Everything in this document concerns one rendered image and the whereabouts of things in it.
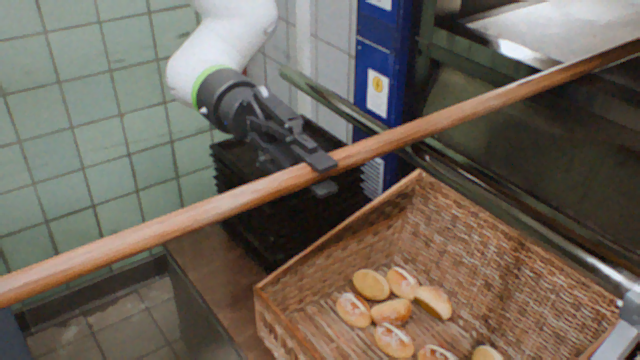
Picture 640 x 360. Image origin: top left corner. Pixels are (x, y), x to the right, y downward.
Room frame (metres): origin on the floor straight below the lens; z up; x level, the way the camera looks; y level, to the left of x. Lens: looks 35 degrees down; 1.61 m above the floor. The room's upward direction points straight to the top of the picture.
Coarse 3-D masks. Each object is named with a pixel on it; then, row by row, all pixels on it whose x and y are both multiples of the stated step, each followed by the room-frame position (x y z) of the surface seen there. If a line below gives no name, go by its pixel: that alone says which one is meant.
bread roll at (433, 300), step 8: (424, 288) 0.97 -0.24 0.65; (432, 288) 0.97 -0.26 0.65; (440, 288) 0.98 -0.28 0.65; (416, 296) 0.96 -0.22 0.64; (424, 296) 0.95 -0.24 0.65; (432, 296) 0.94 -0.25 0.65; (440, 296) 0.94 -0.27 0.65; (424, 304) 0.94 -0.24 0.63; (432, 304) 0.93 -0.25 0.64; (440, 304) 0.92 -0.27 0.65; (448, 304) 0.93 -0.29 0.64; (432, 312) 0.93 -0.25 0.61; (440, 312) 0.91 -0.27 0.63; (448, 312) 0.92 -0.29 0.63
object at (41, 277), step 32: (576, 64) 0.94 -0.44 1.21; (608, 64) 0.99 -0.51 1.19; (480, 96) 0.82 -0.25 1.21; (512, 96) 0.84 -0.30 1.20; (416, 128) 0.73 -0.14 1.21; (448, 128) 0.76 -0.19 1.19; (352, 160) 0.65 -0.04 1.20; (256, 192) 0.57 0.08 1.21; (288, 192) 0.59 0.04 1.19; (160, 224) 0.51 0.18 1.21; (192, 224) 0.52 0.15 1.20; (64, 256) 0.45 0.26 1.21; (96, 256) 0.46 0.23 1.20; (128, 256) 0.48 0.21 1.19; (0, 288) 0.41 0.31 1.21; (32, 288) 0.42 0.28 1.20
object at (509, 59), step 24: (456, 24) 1.23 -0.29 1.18; (456, 48) 1.16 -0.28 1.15; (480, 48) 1.11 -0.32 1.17; (504, 48) 1.09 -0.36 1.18; (504, 72) 1.06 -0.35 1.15; (528, 72) 1.01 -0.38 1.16; (576, 96) 0.93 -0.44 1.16; (600, 96) 0.89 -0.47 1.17; (624, 96) 0.88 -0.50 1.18; (624, 120) 0.85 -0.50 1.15
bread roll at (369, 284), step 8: (360, 272) 1.03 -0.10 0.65; (368, 272) 1.02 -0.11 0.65; (376, 272) 1.02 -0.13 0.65; (352, 280) 1.02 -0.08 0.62; (360, 280) 1.01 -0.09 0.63; (368, 280) 1.01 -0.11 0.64; (376, 280) 1.00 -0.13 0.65; (384, 280) 1.00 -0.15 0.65; (360, 288) 1.00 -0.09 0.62; (368, 288) 0.99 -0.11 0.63; (376, 288) 0.98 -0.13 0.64; (384, 288) 0.98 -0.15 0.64; (368, 296) 0.98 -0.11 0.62; (376, 296) 0.97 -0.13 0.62; (384, 296) 0.97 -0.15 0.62
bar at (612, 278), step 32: (288, 64) 1.03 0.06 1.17; (320, 96) 0.91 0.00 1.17; (384, 128) 0.79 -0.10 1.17; (416, 160) 0.71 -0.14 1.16; (480, 192) 0.62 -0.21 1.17; (512, 224) 0.57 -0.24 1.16; (544, 224) 0.55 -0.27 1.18; (576, 256) 0.50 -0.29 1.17; (608, 288) 0.46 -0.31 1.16; (608, 352) 0.41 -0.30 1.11
